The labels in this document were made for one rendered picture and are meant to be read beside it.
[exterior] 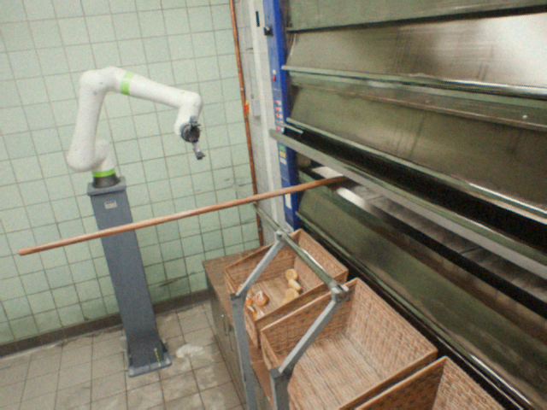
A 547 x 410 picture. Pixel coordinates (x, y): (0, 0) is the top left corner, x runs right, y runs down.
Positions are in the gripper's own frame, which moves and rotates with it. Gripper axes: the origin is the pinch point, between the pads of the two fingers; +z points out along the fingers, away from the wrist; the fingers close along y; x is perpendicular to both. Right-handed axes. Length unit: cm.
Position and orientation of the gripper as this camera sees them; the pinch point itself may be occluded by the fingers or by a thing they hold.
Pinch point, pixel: (199, 140)
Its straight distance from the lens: 205.0
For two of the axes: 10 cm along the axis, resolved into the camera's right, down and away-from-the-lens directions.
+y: 1.0, 9.3, 3.5
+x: -9.3, 2.1, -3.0
